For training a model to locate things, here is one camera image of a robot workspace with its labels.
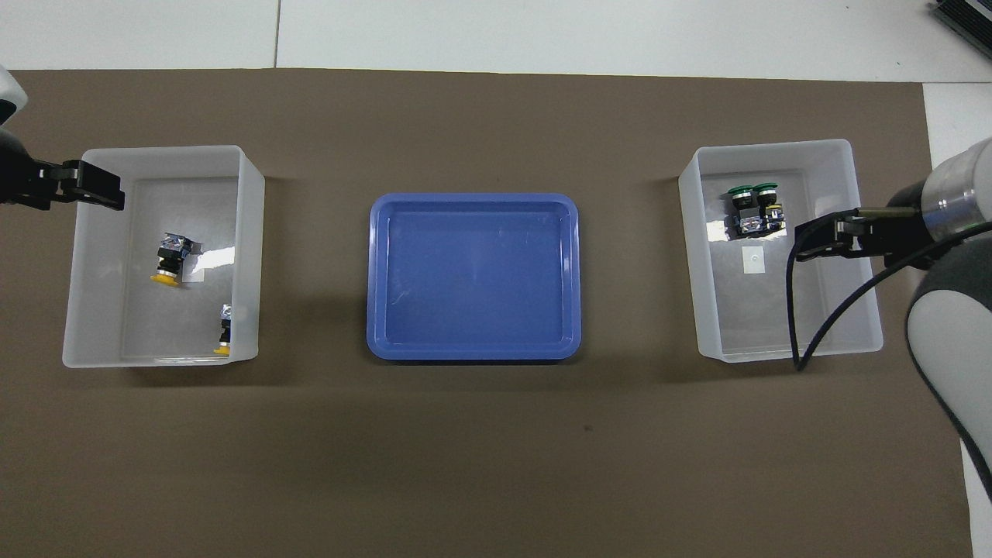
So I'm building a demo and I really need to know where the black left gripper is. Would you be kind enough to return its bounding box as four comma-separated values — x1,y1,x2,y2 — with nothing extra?
0,128,126,212

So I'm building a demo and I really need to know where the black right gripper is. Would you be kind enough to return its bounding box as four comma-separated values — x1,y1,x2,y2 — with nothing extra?
794,180,945,272

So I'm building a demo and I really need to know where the green push button switch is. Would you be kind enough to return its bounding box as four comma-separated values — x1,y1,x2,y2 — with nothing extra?
753,181,787,233
727,184,764,239

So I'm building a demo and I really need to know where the translucent white plastic box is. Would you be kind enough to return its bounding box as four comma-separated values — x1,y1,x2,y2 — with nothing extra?
62,145,266,369
679,139,884,363

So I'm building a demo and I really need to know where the dark grey ribbed device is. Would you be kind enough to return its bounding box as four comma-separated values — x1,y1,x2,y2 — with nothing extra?
930,0,992,53

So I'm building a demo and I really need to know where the blue plastic tray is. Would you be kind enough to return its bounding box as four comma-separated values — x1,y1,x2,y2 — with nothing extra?
366,192,582,363

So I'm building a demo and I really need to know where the brown paper table mat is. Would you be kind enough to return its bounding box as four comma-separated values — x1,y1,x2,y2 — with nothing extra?
0,68,973,558

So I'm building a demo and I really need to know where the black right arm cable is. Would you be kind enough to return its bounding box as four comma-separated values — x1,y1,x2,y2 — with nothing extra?
786,221,992,371

